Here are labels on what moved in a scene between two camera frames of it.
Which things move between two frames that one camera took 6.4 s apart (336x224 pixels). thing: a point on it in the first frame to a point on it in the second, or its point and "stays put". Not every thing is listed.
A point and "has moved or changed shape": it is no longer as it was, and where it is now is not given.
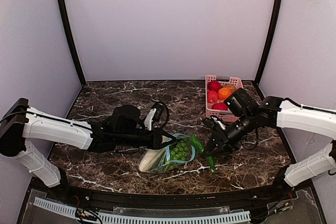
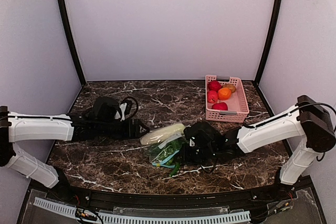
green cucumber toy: x=198 y=144 has moved or changed shape
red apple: x=212 y=96 stays put
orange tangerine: x=223 y=93 stays put
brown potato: x=231 y=87 stays put
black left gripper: x=158 y=141 to x=134 y=128
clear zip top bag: x=160 y=160 has moved or changed shape
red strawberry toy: x=220 y=106 stays put
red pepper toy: x=214 y=85 stays put
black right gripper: x=222 y=141 to x=187 y=154
